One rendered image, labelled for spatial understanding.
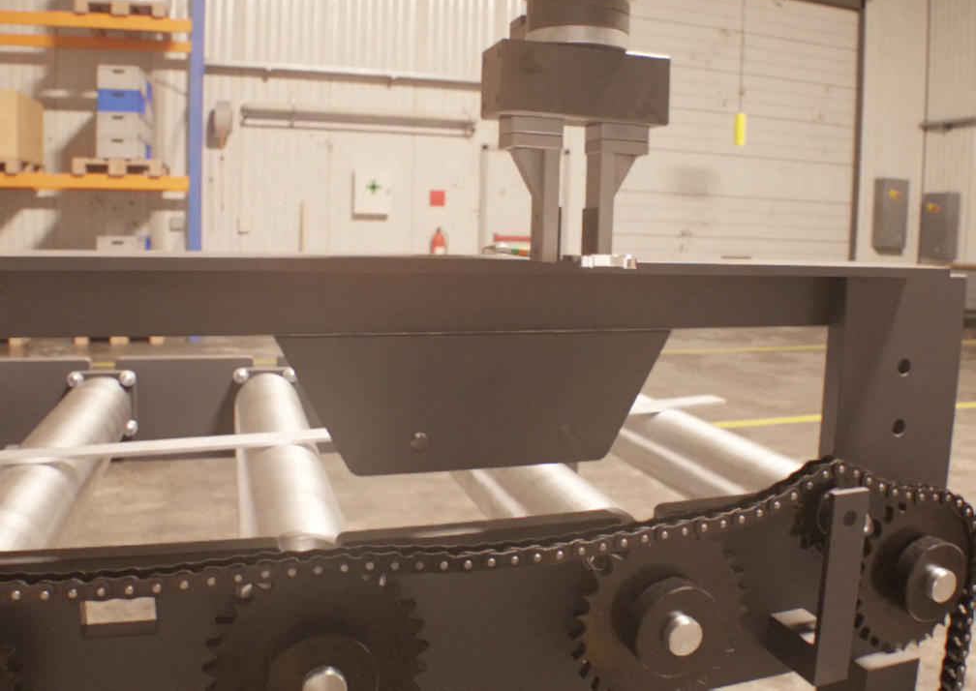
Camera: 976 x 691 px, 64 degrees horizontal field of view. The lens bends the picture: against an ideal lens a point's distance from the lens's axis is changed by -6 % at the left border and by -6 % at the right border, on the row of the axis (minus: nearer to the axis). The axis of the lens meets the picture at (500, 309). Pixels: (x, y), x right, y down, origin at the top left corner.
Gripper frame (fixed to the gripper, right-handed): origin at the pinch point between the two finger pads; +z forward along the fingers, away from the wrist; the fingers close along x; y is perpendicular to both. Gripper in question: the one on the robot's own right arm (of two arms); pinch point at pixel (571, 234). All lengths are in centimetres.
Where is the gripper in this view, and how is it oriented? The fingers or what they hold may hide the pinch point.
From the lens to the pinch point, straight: 60.2
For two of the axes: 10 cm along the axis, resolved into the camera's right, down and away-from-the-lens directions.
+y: 3.1, 1.0, -9.4
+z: -0.3, 9.9, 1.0
